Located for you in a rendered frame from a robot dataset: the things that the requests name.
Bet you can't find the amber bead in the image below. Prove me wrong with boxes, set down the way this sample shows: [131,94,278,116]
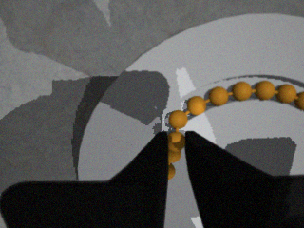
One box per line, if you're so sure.
[255,81,276,100]
[168,110,188,129]
[232,82,252,101]
[276,85,297,103]
[168,163,176,180]
[294,92,304,110]
[167,131,185,152]
[187,96,206,115]
[168,148,181,163]
[209,86,228,106]

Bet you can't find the grey round tray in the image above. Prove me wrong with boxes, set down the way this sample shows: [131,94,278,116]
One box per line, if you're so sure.
[78,13,304,228]

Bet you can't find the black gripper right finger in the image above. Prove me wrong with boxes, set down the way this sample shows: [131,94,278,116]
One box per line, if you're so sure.
[184,131,304,228]

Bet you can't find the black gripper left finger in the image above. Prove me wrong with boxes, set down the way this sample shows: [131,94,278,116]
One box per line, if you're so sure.
[0,132,168,228]

